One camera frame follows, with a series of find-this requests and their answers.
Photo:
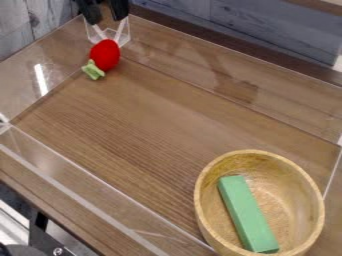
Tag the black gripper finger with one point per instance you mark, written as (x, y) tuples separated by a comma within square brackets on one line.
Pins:
[(89, 8), (120, 9)]

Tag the red toy strawberry green stem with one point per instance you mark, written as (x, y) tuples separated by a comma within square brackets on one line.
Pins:
[(104, 59)]

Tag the green rectangular block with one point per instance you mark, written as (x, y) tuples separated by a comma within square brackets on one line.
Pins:
[(253, 228)]

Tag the wooden bowl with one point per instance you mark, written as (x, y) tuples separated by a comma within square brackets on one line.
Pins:
[(289, 198)]

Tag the black metal stand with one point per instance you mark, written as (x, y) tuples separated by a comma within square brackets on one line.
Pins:
[(42, 240)]

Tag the clear acrylic enclosure wall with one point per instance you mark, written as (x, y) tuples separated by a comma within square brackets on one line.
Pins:
[(105, 153)]

